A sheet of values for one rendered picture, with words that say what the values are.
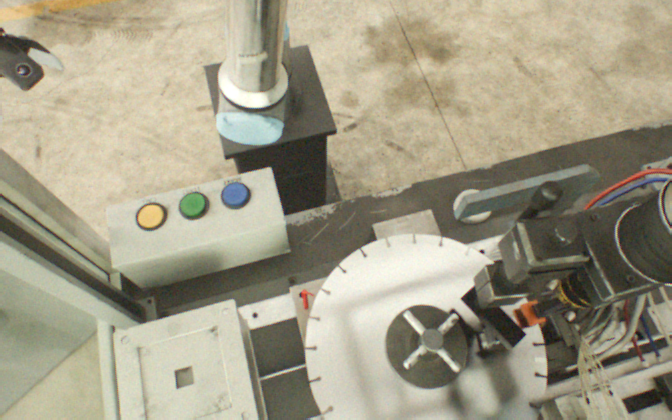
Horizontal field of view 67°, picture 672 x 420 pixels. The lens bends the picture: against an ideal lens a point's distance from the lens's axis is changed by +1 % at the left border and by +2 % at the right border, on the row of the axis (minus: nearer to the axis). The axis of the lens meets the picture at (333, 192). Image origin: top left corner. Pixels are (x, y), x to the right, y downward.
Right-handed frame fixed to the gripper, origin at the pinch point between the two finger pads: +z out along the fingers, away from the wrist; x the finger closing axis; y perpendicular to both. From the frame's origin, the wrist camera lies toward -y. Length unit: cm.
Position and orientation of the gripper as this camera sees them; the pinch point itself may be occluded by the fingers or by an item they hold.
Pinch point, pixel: (35, 98)
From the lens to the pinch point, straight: 106.6
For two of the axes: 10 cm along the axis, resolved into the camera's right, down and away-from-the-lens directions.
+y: -8.2, -5.2, 2.4
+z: -0.2, 4.3, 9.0
